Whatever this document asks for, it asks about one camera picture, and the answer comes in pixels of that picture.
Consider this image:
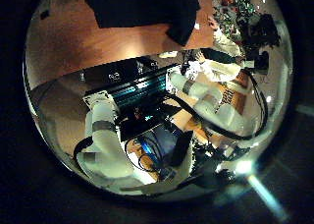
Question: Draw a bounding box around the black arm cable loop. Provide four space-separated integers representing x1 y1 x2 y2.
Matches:
72 136 96 168

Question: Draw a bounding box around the blue container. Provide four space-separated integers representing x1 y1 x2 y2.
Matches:
136 124 181 181

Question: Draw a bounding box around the long black cable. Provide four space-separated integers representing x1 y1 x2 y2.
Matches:
163 68 270 142

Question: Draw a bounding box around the wooden panel with black stripes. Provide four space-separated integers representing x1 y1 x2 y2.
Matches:
218 82 247 116

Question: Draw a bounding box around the dark piece of clothing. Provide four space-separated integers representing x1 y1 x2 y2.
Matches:
84 0 201 47

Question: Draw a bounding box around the bright lamp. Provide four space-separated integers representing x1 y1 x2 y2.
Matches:
234 158 256 178

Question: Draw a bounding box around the black case with teal lights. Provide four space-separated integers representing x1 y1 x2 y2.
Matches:
109 68 173 109

